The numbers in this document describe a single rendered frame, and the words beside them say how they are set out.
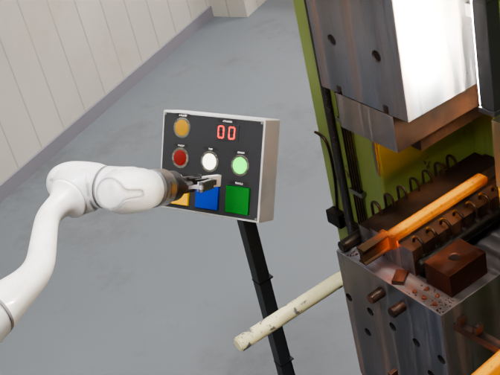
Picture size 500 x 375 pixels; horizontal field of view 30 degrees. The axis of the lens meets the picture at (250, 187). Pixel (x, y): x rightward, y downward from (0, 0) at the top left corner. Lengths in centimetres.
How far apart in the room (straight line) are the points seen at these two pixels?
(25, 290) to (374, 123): 84
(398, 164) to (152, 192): 71
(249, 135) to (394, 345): 67
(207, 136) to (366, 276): 60
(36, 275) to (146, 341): 188
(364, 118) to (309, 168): 238
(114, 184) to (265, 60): 366
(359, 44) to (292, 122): 292
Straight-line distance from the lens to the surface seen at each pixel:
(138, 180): 211
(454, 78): 208
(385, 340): 248
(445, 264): 223
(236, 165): 253
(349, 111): 218
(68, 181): 219
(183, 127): 263
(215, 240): 418
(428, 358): 236
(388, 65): 199
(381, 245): 228
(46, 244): 201
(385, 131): 210
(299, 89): 525
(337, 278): 278
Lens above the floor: 238
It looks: 32 degrees down
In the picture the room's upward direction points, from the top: 14 degrees counter-clockwise
